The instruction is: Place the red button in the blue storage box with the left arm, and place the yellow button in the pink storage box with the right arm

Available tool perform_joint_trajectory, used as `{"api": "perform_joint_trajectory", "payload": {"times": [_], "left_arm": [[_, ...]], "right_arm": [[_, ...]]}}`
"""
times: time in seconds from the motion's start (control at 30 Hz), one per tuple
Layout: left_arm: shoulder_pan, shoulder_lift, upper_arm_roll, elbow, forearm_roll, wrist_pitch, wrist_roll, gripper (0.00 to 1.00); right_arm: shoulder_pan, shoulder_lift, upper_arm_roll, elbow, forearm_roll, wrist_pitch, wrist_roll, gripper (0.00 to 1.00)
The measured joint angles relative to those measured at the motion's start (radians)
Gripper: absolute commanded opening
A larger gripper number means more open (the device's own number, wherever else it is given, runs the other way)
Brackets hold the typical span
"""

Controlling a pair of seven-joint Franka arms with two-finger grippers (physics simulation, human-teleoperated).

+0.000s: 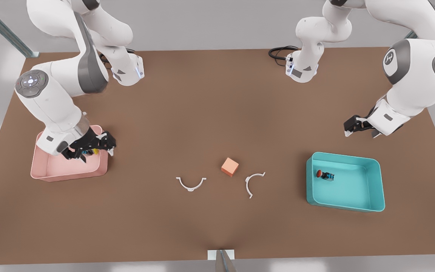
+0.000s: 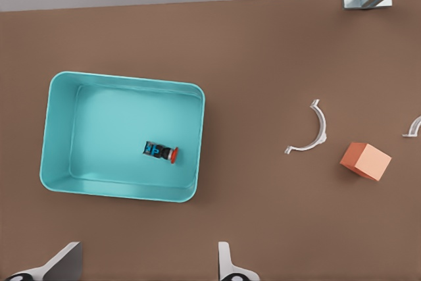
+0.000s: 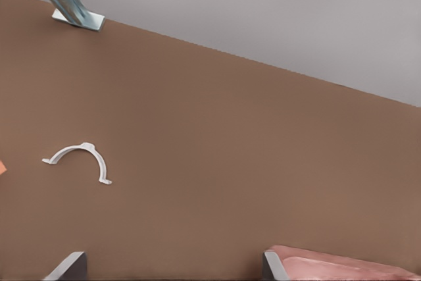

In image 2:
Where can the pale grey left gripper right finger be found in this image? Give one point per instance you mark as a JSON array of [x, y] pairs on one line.
[[227, 263]]

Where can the white curved clip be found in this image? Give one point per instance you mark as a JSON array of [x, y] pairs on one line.
[[316, 134], [415, 128]]

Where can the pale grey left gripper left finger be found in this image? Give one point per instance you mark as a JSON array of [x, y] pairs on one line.
[[64, 263]]

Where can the orange cube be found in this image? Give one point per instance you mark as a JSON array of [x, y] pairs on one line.
[[366, 161]]

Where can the red push button switch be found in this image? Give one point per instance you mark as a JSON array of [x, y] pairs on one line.
[[161, 151]]

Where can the blue storage box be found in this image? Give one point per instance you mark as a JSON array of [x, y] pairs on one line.
[[125, 136]]

